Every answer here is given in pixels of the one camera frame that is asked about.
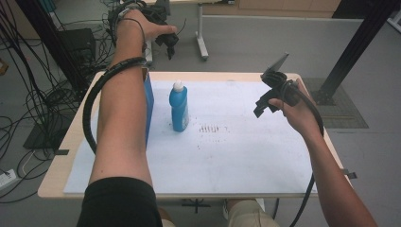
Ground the black spiral-wrapped left gripper cable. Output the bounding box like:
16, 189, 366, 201
81, 56, 148, 155

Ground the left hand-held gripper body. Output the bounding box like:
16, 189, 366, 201
138, 0, 181, 49

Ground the person's left leg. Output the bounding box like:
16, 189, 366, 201
157, 206, 177, 227

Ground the bundle of black floor cables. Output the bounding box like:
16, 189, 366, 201
0, 0, 116, 204

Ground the black equipment box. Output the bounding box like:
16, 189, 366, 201
58, 27, 97, 69

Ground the wooden cabinet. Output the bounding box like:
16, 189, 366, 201
201, 0, 342, 19

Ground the person's right leg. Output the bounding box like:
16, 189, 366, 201
226, 198, 281, 227

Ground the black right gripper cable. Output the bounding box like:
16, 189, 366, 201
278, 79, 325, 227

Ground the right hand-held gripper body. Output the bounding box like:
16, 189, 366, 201
260, 52, 301, 108

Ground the person's leg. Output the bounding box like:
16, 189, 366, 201
157, 206, 177, 227
226, 198, 281, 227

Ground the black table foot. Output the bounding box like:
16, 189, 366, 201
181, 198, 212, 215

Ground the person's left hand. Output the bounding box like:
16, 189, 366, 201
116, 9, 179, 43

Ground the person's right hand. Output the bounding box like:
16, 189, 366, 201
268, 79, 322, 140

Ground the black metal post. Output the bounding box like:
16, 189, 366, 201
15, 0, 90, 96
310, 0, 401, 107

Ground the white power strip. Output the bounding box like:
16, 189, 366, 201
0, 168, 18, 191

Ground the blue bottle with white cap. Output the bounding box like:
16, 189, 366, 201
168, 79, 190, 133

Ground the black shirt sleeve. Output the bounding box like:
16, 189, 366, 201
76, 176, 164, 227

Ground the white table mat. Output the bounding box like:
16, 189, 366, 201
62, 79, 318, 195

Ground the white wristband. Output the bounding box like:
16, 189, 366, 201
117, 8, 132, 21

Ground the blue cardboard box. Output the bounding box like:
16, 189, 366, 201
142, 67, 156, 149

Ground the white desk with metal legs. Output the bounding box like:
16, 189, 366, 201
140, 0, 235, 66

